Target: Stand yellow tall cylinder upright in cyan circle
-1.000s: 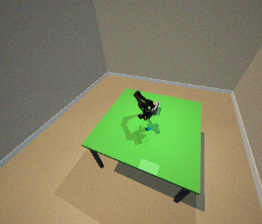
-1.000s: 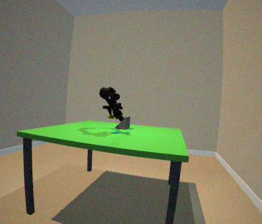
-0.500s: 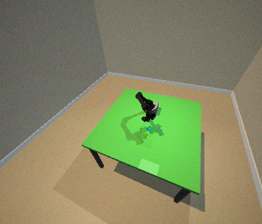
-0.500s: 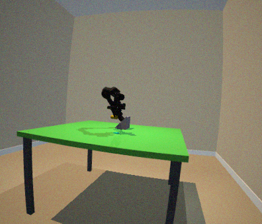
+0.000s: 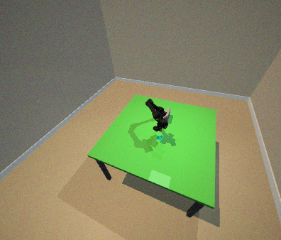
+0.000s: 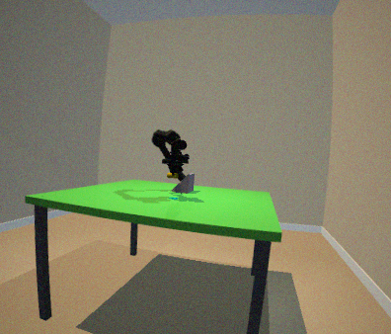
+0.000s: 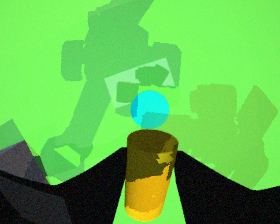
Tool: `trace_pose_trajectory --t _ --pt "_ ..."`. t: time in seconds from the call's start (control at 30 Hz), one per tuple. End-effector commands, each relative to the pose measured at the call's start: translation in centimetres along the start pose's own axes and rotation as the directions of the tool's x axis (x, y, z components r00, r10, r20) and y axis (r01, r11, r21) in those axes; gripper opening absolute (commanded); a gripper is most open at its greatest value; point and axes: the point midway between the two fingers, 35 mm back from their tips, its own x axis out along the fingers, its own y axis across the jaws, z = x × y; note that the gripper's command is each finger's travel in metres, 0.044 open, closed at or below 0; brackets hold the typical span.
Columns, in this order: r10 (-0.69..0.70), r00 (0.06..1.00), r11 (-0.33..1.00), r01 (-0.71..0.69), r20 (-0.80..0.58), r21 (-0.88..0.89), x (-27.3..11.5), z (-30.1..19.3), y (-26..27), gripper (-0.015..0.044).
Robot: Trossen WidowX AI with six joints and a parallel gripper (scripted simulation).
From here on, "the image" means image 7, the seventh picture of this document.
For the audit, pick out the cyan circle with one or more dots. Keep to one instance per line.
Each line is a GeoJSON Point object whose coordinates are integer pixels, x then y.
{"type": "Point", "coordinates": [149, 110]}

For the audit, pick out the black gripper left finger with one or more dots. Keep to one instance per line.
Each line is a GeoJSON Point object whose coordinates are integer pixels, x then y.
{"type": "Point", "coordinates": [89, 198]}

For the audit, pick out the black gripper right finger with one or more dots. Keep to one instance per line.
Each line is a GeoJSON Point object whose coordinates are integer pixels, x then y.
{"type": "Point", "coordinates": [207, 197]}

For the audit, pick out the yellow cylinder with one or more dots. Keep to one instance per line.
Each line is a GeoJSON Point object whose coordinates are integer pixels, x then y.
{"type": "Point", "coordinates": [151, 156]}

